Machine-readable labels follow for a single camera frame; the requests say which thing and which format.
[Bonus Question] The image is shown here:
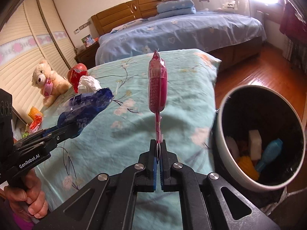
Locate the blue candy package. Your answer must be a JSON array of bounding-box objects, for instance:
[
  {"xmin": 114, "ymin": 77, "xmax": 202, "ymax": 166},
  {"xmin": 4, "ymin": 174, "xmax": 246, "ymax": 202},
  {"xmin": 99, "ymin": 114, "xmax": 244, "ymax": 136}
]
[{"xmin": 255, "ymin": 138, "xmax": 283, "ymax": 173}]

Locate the red round bag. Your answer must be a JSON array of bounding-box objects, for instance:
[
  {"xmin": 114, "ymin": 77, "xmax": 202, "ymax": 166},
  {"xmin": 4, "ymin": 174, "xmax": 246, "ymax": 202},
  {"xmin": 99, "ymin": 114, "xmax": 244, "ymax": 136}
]
[{"xmin": 67, "ymin": 63, "xmax": 88, "ymax": 94}]

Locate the white trash bin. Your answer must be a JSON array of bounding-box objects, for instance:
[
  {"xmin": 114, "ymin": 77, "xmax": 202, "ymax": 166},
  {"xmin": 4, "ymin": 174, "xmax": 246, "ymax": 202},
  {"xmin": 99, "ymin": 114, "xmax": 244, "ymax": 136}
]
[{"xmin": 214, "ymin": 85, "xmax": 305, "ymax": 192}]

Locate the blue pillow stack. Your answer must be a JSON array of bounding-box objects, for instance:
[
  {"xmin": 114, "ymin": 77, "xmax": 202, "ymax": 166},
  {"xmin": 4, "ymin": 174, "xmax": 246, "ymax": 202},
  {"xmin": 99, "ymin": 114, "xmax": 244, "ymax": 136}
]
[{"xmin": 157, "ymin": 0, "xmax": 196, "ymax": 18}]

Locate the blue plastic wrapper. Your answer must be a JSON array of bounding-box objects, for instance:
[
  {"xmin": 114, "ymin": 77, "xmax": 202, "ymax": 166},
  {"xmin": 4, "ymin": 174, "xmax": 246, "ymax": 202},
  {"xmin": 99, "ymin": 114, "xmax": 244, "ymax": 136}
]
[{"xmin": 57, "ymin": 88, "xmax": 113, "ymax": 138}]

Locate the beige louvred wardrobe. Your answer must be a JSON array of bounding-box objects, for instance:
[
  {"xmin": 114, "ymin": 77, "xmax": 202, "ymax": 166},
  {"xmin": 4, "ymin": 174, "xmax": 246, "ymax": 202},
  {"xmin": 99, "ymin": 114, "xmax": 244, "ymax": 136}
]
[{"xmin": 1, "ymin": 0, "xmax": 77, "ymax": 123}]

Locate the blue bed sheet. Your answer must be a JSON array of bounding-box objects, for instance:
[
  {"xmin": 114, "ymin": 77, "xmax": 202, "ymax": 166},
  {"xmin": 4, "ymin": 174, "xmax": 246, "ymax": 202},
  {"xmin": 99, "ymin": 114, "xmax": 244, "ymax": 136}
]
[{"xmin": 95, "ymin": 11, "xmax": 266, "ymax": 65}]

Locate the crumpled white paper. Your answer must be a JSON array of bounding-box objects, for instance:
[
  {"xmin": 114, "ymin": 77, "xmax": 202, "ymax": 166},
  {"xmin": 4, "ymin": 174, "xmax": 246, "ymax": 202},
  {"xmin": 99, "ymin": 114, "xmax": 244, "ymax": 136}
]
[{"xmin": 78, "ymin": 75, "xmax": 102, "ymax": 94}]

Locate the dark red jacket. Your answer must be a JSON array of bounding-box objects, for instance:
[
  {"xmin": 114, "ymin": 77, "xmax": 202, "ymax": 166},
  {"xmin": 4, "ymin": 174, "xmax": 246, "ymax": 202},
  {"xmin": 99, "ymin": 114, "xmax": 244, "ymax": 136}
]
[{"xmin": 279, "ymin": 3, "xmax": 307, "ymax": 45}]

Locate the beige teddy bear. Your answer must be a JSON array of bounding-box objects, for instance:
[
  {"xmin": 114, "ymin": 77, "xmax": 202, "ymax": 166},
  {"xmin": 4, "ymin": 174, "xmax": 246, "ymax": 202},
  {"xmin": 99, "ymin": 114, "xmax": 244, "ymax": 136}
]
[{"xmin": 32, "ymin": 59, "xmax": 71, "ymax": 108}]

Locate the small orange foam net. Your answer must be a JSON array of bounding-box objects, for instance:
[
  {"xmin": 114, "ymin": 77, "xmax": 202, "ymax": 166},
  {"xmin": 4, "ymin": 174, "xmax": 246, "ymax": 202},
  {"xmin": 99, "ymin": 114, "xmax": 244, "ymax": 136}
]
[{"xmin": 28, "ymin": 107, "xmax": 43, "ymax": 121}]

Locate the white foam block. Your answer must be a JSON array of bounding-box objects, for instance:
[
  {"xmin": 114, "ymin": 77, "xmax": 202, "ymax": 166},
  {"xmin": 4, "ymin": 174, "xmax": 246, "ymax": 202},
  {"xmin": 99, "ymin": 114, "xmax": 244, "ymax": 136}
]
[{"xmin": 249, "ymin": 130, "xmax": 262, "ymax": 161}]

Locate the wooden headboard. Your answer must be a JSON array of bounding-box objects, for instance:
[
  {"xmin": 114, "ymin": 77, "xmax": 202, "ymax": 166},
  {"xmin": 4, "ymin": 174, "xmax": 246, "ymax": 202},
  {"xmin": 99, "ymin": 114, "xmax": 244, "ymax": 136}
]
[{"xmin": 91, "ymin": 0, "xmax": 162, "ymax": 36}]

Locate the pink candy package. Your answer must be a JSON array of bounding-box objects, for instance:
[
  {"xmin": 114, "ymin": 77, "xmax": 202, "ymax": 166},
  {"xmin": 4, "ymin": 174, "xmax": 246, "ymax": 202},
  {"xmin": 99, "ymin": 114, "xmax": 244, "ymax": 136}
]
[{"xmin": 148, "ymin": 50, "xmax": 168, "ymax": 143}]

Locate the left hand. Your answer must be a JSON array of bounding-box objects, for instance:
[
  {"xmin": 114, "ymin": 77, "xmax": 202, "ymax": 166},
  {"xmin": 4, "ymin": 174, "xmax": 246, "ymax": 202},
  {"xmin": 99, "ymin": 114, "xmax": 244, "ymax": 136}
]
[{"xmin": 4, "ymin": 169, "xmax": 48, "ymax": 222}]

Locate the white bed guard rail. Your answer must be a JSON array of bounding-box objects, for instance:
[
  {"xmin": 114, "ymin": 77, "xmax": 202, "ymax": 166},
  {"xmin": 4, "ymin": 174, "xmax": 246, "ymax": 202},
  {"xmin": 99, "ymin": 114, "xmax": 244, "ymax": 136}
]
[{"xmin": 192, "ymin": 0, "xmax": 251, "ymax": 17}]

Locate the framed photo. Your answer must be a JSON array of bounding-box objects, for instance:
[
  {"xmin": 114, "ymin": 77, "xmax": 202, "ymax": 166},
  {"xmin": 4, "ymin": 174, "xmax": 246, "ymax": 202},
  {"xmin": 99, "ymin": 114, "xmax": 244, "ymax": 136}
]
[{"xmin": 81, "ymin": 34, "xmax": 95, "ymax": 48}]

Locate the wooden nightstand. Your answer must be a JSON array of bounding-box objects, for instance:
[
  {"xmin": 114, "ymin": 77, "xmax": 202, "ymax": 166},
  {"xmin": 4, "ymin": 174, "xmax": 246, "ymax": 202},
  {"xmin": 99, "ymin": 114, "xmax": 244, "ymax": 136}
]
[{"xmin": 75, "ymin": 42, "xmax": 99, "ymax": 69}]

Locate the red white plastic wrapper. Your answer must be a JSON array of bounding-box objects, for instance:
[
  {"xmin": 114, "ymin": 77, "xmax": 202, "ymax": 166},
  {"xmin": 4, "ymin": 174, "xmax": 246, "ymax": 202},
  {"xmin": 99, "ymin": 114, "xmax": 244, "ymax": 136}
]
[{"xmin": 29, "ymin": 115, "xmax": 43, "ymax": 134}]

